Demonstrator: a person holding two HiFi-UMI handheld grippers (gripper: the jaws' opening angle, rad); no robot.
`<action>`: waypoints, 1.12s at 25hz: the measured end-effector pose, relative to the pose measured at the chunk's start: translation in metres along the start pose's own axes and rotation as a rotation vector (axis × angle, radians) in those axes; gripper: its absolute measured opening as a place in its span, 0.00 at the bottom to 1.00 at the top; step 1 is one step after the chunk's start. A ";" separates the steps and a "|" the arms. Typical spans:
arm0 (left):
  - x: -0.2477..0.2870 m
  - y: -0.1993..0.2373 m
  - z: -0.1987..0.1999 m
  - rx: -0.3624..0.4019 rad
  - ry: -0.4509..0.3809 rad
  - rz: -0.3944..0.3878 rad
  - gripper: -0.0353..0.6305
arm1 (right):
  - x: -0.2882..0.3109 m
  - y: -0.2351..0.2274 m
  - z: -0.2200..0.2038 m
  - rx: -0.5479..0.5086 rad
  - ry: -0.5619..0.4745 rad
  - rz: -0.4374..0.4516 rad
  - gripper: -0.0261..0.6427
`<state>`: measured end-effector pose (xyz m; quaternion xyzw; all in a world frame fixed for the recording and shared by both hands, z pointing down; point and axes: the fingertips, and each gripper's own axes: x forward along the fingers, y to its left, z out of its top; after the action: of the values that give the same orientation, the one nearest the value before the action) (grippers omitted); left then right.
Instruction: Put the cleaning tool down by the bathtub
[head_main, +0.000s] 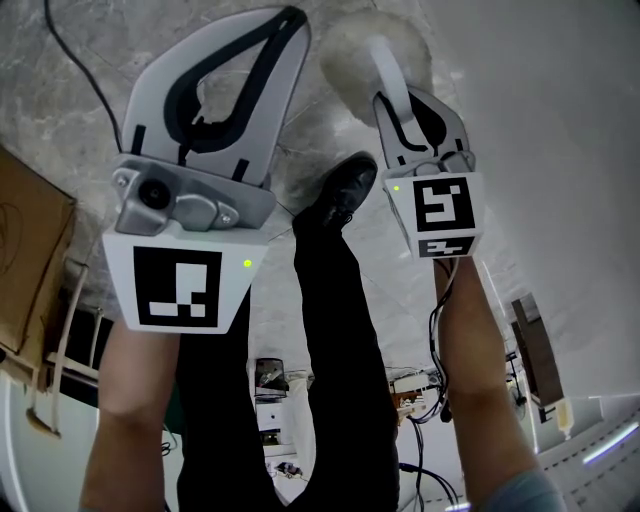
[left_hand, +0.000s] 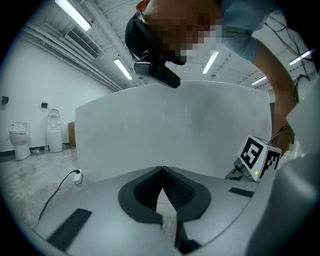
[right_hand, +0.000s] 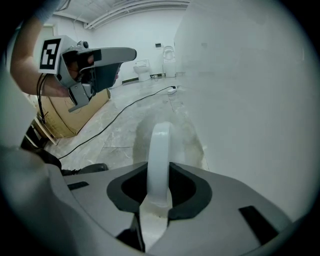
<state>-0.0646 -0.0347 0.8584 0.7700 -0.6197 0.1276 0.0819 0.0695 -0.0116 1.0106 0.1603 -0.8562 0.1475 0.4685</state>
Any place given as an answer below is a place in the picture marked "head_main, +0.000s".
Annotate person's left forearm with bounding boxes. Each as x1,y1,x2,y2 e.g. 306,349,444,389
79,319,182,512

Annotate taped brown cardboard box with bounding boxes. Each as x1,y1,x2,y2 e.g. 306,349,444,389
0,144,79,357

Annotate fluffy white duster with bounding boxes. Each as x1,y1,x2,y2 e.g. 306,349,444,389
318,10,434,129

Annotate black power cable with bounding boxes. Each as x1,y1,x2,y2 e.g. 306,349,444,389
43,0,125,152

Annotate black trousers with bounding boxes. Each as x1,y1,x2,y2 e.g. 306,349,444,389
174,227,402,512

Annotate black leather shoe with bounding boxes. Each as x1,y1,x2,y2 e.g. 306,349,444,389
291,151,379,232

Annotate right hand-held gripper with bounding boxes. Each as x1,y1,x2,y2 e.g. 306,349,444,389
371,84,487,260

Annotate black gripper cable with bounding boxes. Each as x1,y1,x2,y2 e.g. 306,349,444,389
426,258,462,427

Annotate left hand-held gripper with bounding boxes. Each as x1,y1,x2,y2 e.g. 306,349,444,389
101,153,278,336

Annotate person's right forearm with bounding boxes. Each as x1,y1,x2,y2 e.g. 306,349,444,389
431,256,547,502

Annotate light blue shirt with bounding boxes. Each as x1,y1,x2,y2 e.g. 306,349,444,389
461,468,567,512

